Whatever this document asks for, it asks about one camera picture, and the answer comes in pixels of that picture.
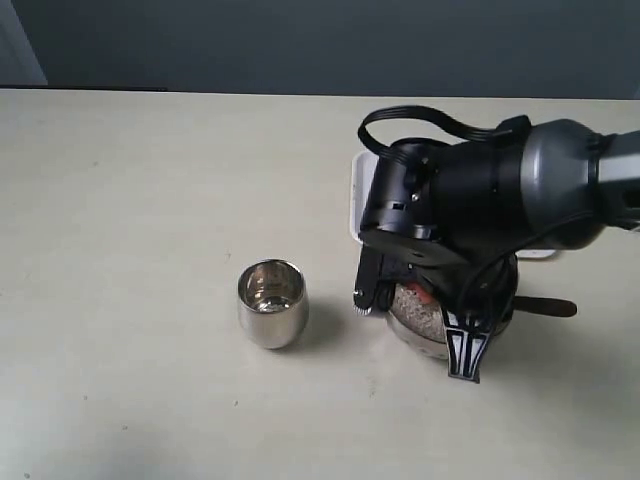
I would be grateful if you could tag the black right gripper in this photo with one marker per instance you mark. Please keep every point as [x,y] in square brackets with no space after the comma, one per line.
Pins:
[434,204]

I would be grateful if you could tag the dark red wooden spoon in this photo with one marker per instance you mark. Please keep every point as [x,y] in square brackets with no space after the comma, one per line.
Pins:
[534,305]

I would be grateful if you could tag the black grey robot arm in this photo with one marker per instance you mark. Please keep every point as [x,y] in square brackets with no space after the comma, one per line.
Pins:
[574,182]

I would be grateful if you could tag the steel bowl of rice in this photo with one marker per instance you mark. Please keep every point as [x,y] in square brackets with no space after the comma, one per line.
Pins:
[421,326]

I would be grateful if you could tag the small steel cup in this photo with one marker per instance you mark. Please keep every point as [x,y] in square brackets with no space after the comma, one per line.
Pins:
[273,304]

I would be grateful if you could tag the white plastic tray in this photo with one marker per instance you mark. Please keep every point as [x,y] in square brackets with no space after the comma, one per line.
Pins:
[363,167]

